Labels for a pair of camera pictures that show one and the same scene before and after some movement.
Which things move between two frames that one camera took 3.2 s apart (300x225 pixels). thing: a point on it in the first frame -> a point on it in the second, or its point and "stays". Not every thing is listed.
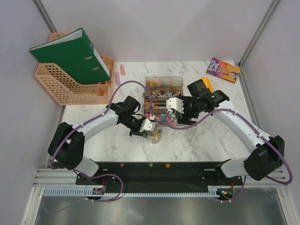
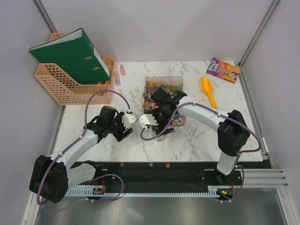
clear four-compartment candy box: [161, 89] stays
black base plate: [159, 176] stays
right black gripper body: [191, 110] -> [163, 118]
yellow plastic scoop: [207, 83] stays
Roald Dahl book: [219, 68] stays
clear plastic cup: [155, 136] -> [161, 138]
